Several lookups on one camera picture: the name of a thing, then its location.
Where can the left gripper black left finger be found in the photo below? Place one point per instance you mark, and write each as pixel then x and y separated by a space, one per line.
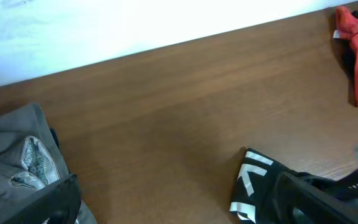
pixel 58 202

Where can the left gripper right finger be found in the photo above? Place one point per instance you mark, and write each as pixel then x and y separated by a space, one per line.
pixel 318 206

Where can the dark green t-shirt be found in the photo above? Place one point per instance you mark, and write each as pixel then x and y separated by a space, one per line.
pixel 255 193

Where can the grey folded shirt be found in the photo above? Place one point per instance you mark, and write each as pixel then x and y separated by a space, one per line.
pixel 30 159

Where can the navy folded garment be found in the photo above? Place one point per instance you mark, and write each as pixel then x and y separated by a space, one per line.
pixel 55 137

